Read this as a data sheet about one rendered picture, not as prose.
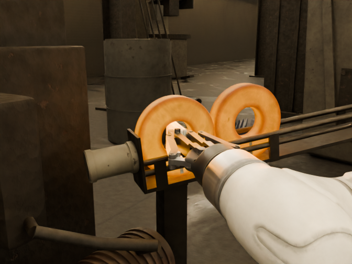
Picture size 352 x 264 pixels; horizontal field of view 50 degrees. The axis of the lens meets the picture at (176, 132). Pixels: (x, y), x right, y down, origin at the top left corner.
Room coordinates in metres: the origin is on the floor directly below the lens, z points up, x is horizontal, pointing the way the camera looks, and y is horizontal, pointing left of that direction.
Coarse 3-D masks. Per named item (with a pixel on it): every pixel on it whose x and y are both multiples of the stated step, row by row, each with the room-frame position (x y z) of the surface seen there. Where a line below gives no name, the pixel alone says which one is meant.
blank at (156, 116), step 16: (176, 96) 0.69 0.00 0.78; (144, 112) 0.68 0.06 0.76; (160, 112) 0.67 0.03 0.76; (176, 112) 0.68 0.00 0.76; (192, 112) 0.69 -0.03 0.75; (144, 128) 0.66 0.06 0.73; (160, 128) 0.67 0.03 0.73; (192, 128) 0.69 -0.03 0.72; (208, 128) 0.71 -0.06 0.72; (144, 144) 0.66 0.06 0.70; (160, 144) 0.67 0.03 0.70; (176, 176) 0.68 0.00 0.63
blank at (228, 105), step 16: (224, 96) 0.73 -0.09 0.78; (240, 96) 0.73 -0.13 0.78; (256, 96) 0.74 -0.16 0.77; (272, 96) 0.76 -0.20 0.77; (224, 112) 0.72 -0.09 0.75; (256, 112) 0.77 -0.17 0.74; (272, 112) 0.76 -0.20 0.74; (224, 128) 0.72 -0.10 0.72; (256, 128) 0.76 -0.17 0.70; (272, 128) 0.76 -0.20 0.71
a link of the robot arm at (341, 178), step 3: (351, 171) 0.46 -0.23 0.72; (345, 174) 0.45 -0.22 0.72; (348, 174) 0.45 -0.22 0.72; (351, 174) 0.44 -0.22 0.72; (339, 177) 0.46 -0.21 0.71; (342, 177) 0.45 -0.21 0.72; (345, 177) 0.45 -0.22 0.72; (348, 177) 0.44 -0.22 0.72; (351, 177) 0.44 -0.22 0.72; (339, 180) 0.43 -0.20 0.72; (342, 180) 0.43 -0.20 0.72; (345, 180) 0.43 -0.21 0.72; (348, 180) 0.43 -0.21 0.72; (351, 180) 0.43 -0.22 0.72; (345, 183) 0.42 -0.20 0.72; (348, 183) 0.42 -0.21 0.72; (351, 183) 0.43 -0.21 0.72; (348, 186) 0.42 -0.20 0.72; (351, 186) 0.42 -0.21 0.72; (351, 189) 0.41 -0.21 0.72
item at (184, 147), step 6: (174, 132) 0.65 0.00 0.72; (180, 132) 0.65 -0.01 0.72; (180, 138) 0.62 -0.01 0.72; (186, 138) 0.63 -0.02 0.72; (180, 144) 0.62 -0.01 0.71; (186, 144) 0.60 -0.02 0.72; (192, 144) 0.58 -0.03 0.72; (180, 150) 0.62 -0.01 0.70; (186, 150) 0.60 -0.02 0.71; (198, 150) 0.56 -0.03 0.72
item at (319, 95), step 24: (312, 0) 2.80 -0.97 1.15; (336, 0) 2.67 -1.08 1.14; (312, 24) 2.79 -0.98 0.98; (336, 24) 2.66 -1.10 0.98; (312, 48) 2.78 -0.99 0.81; (336, 48) 2.65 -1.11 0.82; (312, 72) 2.77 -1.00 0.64; (336, 72) 2.64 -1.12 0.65; (312, 96) 2.76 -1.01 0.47; (336, 96) 2.62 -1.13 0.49; (312, 120) 2.74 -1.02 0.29
